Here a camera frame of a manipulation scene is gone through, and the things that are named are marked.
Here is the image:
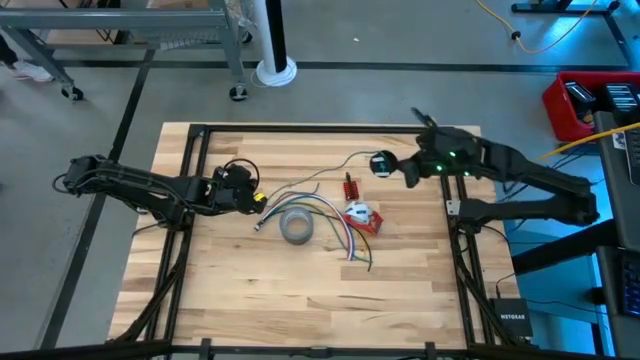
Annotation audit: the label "wide tape roll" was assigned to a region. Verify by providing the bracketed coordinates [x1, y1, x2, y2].
[278, 205, 316, 246]

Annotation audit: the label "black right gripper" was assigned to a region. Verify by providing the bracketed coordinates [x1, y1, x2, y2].
[393, 124, 482, 177]

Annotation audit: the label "red cable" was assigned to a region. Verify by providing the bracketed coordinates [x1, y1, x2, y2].
[267, 192, 355, 251]

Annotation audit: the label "red circuit board module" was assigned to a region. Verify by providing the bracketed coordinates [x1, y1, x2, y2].
[342, 199, 385, 237]

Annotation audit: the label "black keyboard coloured keys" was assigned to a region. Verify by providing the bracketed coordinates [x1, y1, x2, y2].
[621, 252, 640, 320]

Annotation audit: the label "thin yellow floor cable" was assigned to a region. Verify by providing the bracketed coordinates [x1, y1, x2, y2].
[474, 0, 601, 56]

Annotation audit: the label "person's foot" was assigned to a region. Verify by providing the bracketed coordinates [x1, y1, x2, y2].
[10, 59, 55, 84]

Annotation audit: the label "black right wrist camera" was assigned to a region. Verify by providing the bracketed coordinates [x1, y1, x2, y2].
[403, 162, 424, 190]

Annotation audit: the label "bundle of coloured cables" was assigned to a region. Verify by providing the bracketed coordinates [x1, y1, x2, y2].
[257, 197, 357, 262]

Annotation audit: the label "white pole with round base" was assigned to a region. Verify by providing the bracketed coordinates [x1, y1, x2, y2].
[249, 0, 299, 88]

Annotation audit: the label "small red ridged block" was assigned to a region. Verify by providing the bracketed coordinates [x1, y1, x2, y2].
[342, 172, 361, 202]

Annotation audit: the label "red plastic bin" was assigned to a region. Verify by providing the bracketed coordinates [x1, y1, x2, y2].
[542, 70, 640, 143]

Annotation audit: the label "black device with label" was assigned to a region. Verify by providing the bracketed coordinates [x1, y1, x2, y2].
[564, 80, 598, 122]
[603, 82, 640, 127]

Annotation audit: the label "black cable loom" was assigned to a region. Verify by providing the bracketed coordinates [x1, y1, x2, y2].
[112, 227, 196, 346]
[448, 227, 506, 346]

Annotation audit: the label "black Netgear network switch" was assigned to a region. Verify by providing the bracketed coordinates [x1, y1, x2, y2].
[488, 297, 535, 339]

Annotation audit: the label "black round cord spool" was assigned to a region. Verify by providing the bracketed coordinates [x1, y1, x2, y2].
[369, 149, 400, 179]

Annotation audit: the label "white cable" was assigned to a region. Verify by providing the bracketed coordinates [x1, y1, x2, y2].
[269, 194, 355, 262]

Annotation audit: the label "thick yellow extension cord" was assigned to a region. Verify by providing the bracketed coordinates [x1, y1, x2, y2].
[537, 121, 640, 162]

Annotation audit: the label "black desk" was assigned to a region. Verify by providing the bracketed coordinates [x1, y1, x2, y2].
[510, 109, 640, 360]

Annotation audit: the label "bundle of coloured wires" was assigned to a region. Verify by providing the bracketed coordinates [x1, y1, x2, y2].
[272, 197, 371, 261]
[264, 199, 374, 264]

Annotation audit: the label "black cable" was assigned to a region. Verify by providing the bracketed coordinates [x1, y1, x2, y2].
[314, 212, 374, 273]

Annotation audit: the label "wood top metal workbench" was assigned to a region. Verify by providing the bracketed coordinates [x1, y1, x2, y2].
[0, 0, 254, 103]

